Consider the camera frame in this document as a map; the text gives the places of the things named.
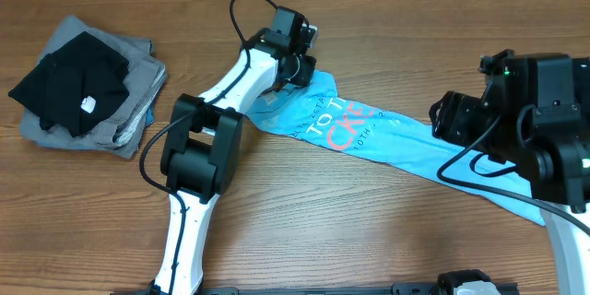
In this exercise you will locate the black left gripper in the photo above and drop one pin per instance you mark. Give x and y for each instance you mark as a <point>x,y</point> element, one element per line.
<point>302,75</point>

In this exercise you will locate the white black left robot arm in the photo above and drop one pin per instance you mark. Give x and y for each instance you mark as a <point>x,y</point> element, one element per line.
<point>203,140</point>

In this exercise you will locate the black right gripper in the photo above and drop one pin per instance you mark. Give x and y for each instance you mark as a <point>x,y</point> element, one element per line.
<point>454,113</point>

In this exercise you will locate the black folded garment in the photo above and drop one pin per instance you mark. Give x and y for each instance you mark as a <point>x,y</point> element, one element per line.
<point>77,86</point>

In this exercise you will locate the light blue t-shirt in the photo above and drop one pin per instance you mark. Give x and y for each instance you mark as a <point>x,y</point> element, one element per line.
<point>317,115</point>

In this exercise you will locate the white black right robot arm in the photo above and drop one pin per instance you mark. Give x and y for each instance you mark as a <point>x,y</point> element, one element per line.
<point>534,113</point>

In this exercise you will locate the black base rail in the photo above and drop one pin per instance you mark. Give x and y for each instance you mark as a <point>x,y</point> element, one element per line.
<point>471,281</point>

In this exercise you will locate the grey folded garment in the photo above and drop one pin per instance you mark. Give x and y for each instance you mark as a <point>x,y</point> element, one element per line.
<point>122,132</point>

